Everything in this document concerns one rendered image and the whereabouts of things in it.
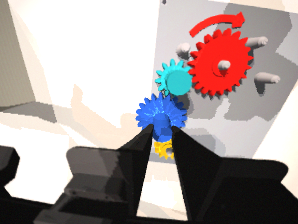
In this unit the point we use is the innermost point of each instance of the red gear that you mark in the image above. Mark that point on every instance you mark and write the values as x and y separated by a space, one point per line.
215 49

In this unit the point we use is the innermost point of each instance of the yellow gear with black stripe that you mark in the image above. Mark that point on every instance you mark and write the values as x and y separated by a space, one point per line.
161 148

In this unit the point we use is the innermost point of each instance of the red curved arrow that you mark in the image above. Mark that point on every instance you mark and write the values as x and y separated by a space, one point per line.
236 21

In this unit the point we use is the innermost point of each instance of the cyan gear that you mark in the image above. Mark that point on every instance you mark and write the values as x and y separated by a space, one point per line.
174 79

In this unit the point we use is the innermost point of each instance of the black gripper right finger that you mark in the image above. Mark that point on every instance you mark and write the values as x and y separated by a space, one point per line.
200 172

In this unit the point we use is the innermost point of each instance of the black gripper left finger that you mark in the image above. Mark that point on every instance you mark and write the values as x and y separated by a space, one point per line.
128 162

